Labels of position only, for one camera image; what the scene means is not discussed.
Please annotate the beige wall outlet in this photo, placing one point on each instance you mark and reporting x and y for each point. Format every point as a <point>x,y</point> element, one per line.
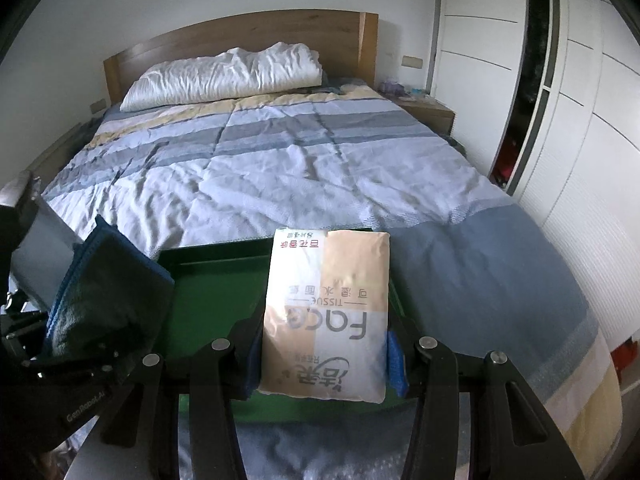
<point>413,62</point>
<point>98,106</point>

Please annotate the grey flat plate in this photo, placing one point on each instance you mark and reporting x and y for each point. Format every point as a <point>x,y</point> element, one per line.
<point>42,250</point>

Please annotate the small purple object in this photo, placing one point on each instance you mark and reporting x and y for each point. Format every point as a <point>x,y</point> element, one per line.
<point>392,88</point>

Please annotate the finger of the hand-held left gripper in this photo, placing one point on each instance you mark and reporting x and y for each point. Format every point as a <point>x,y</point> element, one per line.
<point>85,362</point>
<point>22,332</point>

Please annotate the red clothing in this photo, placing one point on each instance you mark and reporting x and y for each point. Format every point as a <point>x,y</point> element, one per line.
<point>504,165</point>

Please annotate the red object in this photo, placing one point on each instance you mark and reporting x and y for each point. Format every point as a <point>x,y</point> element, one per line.
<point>629,362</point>

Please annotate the clear plastic clutter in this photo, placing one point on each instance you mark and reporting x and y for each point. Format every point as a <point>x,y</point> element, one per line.
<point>421,94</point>

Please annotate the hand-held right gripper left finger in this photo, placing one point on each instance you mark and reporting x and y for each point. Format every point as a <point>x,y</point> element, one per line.
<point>254,360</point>

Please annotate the white pillow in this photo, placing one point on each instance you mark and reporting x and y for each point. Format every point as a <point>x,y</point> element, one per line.
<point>225,75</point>

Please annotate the wooden headboard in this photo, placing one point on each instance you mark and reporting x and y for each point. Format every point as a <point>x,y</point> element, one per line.
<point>200,37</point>

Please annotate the grey blue towel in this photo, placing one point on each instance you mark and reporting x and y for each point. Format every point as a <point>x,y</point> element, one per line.
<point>110,290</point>

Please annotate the white wardrobe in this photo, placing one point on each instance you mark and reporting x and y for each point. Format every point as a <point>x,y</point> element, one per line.
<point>590,160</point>

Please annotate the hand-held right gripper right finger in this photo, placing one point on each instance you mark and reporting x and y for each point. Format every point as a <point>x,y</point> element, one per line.
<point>396,360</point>

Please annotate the green tray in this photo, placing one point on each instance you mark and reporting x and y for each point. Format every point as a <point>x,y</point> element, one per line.
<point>215,300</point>

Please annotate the striped quilt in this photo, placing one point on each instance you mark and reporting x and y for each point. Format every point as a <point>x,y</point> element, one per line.
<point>300,160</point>

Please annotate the wooden nightstand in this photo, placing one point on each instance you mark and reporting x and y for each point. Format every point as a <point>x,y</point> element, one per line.
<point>430,115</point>

